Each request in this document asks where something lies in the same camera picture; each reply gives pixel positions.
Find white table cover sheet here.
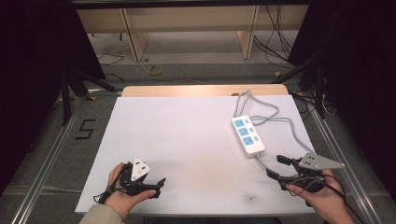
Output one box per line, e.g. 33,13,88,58
75,94,318,216

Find black floor cable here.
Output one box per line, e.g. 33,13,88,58
96,51,125,82

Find white power strip blue sockets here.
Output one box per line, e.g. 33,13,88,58
231,115,267,158

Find person's right hand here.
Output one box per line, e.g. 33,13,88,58
286,169,351,220

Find black metal stand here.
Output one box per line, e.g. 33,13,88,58
273,55,330,119
60,66,123,127

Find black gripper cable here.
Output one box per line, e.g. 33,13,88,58
92,167,126,205
288,173,366,224

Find yellow coiled cable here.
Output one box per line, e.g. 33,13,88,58
147,63,164,77

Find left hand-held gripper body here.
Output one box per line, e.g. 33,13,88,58
120,157,163,199

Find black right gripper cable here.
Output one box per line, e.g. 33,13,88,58
288,173,366,224

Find aluminium floor rail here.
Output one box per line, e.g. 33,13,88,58
306,102,382,224
10,92,87,224

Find person's left hand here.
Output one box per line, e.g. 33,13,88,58
104,161,157,219

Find bundle of black hanging cables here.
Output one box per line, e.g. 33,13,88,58
252,5,295,64

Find wooden shelf frame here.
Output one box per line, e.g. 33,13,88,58
76,4,310,63

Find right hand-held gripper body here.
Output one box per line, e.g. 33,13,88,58
288,152,347,192

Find dark curtain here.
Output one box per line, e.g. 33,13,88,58
288,0,396,200
0,0,106,195

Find white thin cable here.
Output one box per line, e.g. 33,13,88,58
320,92,338,117

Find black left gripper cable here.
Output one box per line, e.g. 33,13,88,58
92,167,126,205

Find grey power strip cable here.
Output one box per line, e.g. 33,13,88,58
233,90,316,175

